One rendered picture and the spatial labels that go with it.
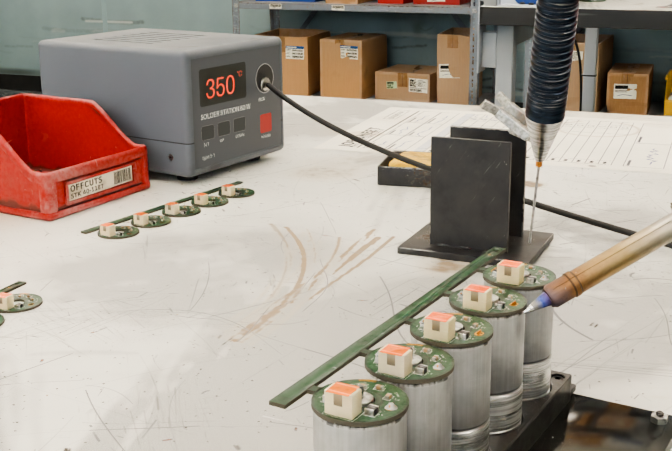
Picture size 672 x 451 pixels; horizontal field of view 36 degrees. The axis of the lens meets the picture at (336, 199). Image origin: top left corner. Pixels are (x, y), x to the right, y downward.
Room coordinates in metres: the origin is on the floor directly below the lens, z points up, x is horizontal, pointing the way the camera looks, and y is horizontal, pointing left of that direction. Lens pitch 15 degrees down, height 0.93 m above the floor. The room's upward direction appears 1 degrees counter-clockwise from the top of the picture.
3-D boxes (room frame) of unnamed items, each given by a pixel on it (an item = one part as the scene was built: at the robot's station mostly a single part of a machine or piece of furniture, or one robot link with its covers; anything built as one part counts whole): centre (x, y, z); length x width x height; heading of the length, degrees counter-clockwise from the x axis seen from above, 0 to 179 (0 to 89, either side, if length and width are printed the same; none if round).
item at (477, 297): (0.31, -0.04, 0.82); 0.01 x 0.01 x 0.01; 59
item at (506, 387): (0.32, -0.05, 0.79); 0.02 x 0.02 x 0.05
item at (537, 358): (0.34, -0.06, 0.79); 0.02 x 0.02 x 0.05
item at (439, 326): (0.28, -0.03, 0.82); 0.01 x 0.01 x 0.01; 59
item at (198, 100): (0.80, 0.13, 0.80); 0.15 x 0.12 x 0.10; 56
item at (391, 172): (0.73, -0.07, 0.76); 0.07 x 0.05 x 0.02; 75
